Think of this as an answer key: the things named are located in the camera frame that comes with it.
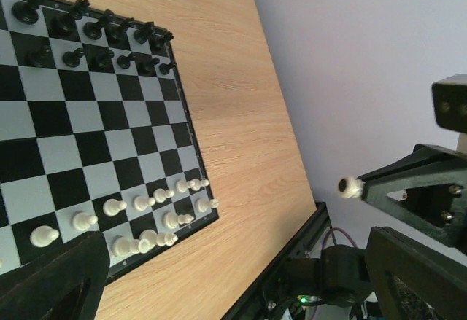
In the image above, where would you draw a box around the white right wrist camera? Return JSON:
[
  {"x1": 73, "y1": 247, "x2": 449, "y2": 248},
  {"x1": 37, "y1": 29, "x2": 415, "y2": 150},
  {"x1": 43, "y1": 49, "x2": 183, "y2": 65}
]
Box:
[{"x1": 431, "y1": 74, "x2": 467, "y2": 133}]

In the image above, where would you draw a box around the black queen back row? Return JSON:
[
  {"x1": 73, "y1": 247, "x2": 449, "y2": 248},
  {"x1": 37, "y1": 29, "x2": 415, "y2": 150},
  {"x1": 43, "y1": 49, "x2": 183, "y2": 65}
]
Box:
[{"x1": 52, "y1": 0, "x2": 90, "y2": 36}]

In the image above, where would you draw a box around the white chess queen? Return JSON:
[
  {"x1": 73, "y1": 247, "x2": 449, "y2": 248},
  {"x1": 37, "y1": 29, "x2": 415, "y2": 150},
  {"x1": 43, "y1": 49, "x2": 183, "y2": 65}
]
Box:
[{"x1": 139, "y1": 230, "x2": 179, "y2": 249}]

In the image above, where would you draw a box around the black aluminium frame rail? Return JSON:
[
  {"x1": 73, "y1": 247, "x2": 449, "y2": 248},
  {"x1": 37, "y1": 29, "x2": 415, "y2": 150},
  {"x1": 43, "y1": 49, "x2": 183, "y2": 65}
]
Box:
[{"x1": 223, "y1": 202, "x2": 331, "y2": 319}]

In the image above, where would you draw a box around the black pawn second row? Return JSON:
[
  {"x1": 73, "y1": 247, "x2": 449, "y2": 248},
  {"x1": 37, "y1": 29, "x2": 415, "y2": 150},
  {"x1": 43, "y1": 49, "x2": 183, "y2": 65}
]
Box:
[{"x1": 89, "y1": 48, "x2": 115, "y2": 73}]

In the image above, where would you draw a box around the black king back row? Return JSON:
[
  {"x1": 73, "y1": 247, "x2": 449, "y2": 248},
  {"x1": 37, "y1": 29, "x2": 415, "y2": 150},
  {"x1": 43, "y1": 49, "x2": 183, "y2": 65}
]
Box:
[{"x1": 83, "y1": 9, "x2": 115, "y2": 40}]

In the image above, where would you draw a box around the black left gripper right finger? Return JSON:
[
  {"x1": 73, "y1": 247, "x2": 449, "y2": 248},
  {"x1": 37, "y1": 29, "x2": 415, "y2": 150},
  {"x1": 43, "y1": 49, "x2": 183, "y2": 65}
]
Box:
[{"x1": 366, "y1": 227, "x2": 466, "y2": 319}]

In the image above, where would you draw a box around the white chess piece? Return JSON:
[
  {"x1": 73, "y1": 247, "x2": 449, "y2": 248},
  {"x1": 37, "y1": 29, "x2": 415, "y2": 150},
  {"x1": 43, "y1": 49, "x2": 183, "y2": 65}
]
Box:
[{"x1": 195, "y1": 198, "x2": 219, "y2": 214}]

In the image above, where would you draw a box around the black and silver chessboard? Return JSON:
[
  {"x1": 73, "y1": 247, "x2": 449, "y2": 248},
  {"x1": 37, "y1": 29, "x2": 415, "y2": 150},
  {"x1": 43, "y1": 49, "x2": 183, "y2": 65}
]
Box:
[{"x1": 1, "y1": 0, "x2": 219, "y2": 281}]

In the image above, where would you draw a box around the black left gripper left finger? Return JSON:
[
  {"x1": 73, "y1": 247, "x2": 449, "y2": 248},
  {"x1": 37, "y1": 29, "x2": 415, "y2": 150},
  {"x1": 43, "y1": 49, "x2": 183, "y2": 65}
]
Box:
[{"x1": 1, "y1": 231, "x2": 109, "y2": 319}]

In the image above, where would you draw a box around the black rook left corner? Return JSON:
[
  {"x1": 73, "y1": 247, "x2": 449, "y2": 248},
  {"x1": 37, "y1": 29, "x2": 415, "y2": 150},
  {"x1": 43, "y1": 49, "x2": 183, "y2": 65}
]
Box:
[{"x1": 149, "y1": 31, "x2": 174, "y2": 52}]

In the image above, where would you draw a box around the white chess king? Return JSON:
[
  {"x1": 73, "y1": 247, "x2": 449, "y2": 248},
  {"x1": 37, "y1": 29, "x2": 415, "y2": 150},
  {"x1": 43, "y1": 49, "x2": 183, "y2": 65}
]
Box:
[{"x1": 111, "y1": 237, "x2": 151, "y2": 258}]

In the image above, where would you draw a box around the white pawn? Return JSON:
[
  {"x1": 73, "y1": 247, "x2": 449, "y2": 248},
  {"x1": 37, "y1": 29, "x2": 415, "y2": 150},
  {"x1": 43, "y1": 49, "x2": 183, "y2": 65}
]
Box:
[{"x1": 102, "y1": 198, "x2": 127, "y2": 216}]

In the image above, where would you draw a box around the white chess knight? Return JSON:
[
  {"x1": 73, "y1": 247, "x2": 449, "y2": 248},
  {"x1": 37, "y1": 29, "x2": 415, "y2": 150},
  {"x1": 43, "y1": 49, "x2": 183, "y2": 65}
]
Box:
[{"x1": 338, "y1": 176, "x2": 364, "y2": 199}]

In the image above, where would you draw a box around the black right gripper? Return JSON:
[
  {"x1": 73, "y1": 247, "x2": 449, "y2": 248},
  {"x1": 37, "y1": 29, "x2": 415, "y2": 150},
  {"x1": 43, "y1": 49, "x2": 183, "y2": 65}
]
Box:
[{"x1": 359, "y1": 144, "x2": 466, "y2": 247}]

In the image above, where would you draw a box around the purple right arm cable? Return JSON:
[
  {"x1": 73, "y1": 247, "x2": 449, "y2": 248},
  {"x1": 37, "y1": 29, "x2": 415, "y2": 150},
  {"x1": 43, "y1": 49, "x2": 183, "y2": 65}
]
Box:
[{"x1": 309, "y1": 227, "x2": 358, "y2": 320}]

